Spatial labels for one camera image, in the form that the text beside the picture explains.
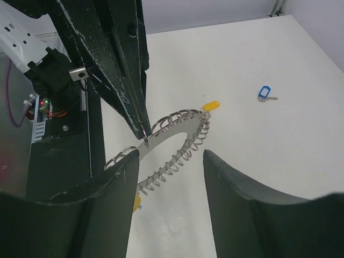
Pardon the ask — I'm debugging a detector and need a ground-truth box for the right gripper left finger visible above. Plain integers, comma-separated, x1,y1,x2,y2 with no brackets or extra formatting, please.
1,150,139,257

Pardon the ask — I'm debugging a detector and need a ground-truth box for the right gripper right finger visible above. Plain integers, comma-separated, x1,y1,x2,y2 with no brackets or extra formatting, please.
203,150,343,257

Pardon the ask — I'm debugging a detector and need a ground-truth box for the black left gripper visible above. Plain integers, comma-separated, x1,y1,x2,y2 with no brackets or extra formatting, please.
20,0,151,134

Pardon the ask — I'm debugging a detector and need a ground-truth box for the large metal keyring with rings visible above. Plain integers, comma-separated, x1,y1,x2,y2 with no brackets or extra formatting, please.
103,109,211,198

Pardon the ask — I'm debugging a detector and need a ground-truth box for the yellow key tag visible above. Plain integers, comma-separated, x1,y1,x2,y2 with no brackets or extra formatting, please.
133,193,142,212

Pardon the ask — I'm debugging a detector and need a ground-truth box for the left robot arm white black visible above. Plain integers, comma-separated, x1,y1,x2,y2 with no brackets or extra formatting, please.
1,1,151,139

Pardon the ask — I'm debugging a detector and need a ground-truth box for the blue tagged key on table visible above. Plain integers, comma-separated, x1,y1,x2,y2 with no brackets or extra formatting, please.
257,85,278,102

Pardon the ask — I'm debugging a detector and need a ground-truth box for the left white cable duct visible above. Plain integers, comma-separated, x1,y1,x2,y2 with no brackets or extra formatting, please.
31,121,46,144

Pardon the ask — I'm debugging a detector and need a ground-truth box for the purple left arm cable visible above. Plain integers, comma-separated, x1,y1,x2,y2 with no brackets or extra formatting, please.
5,58,34,127

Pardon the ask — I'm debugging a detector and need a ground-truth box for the right aluminium frame post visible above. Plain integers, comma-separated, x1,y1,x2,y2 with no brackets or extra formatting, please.
268,0,287,17

